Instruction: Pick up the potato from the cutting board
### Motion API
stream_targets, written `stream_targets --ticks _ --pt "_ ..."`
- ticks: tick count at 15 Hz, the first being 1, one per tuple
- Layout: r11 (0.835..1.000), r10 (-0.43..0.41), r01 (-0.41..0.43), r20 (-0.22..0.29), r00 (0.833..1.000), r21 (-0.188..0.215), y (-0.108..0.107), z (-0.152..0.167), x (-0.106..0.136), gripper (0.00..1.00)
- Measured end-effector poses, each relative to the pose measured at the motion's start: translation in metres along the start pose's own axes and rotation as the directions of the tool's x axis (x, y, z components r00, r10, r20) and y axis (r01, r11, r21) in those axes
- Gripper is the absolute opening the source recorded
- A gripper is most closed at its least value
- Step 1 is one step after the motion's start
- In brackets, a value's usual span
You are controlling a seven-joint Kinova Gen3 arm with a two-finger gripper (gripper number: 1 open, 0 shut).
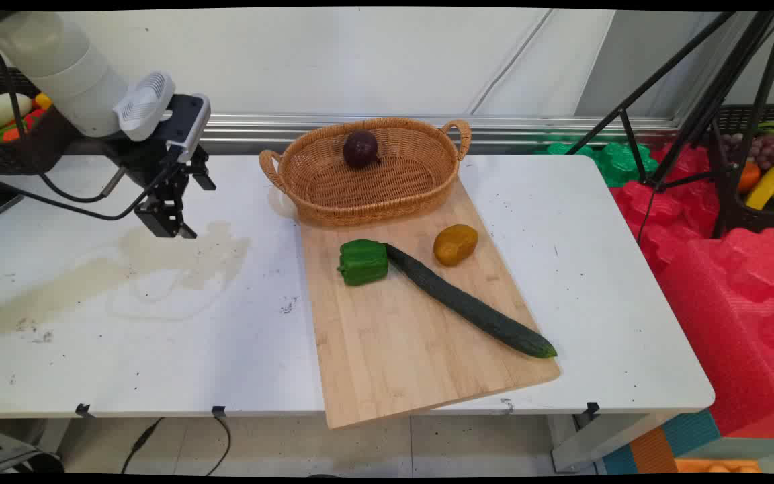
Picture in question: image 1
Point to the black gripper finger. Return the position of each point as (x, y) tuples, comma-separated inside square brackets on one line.
[(184, 218), (153, 222)]

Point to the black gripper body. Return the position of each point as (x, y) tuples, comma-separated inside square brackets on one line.
[(148, 161)]

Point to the yellow brown potato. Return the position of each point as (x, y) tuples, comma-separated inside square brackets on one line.
[(455, 244)]

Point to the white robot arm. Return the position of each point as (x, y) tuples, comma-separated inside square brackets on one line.
[(58, 67)]

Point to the black mesh basket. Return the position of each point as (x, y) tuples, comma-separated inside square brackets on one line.
[(31, 151)]

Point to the yellow toy fruit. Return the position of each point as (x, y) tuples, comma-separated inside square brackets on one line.
[(43, 101)]

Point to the red toy vegetable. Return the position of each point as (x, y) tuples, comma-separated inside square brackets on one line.
[(34, 119)]

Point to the white toy vegetable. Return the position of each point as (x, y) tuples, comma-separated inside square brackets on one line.
[(3, 109)]

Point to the green bell pepper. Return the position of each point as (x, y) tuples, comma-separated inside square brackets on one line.
[(363, 262)]

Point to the woven wicker basket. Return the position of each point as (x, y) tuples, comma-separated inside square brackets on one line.
[(367, 178)]

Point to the dark purple onion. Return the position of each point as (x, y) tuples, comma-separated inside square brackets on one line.
[(361, 148)]

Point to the black table clip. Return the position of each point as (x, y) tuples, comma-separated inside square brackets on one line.
[(592, 408), (218, 411), (83, 410)]

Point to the wooden cutting board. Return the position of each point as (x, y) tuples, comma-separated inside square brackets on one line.
[(414, 336)]

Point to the dark green cucumber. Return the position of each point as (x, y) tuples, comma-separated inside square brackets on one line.
[(467, 306)]

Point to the white table leg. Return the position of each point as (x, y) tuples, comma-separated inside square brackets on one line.
[(595, 444)]

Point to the red foam mat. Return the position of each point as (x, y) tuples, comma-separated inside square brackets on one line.
[(729, 316), (662, 215)]

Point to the black tripod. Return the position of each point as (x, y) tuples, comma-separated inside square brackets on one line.
[(716, 101)]

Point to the teal foam mat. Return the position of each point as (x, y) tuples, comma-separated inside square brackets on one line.
[(693, 433)]

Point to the black plastic crate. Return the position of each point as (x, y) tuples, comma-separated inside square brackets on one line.
[(750, 218)]

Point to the orange toy fruit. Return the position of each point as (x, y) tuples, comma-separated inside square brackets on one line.
[(748, 177)]

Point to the purple toy grapes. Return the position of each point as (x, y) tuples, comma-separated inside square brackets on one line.
[(763, 149)]

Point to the yellow toy banana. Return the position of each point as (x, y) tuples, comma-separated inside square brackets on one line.
[(766, 185)]

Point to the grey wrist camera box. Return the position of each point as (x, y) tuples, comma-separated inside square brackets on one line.
[(189, 124)]

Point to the aluminium wall rail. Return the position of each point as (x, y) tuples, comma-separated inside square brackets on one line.
[(494, 124)]

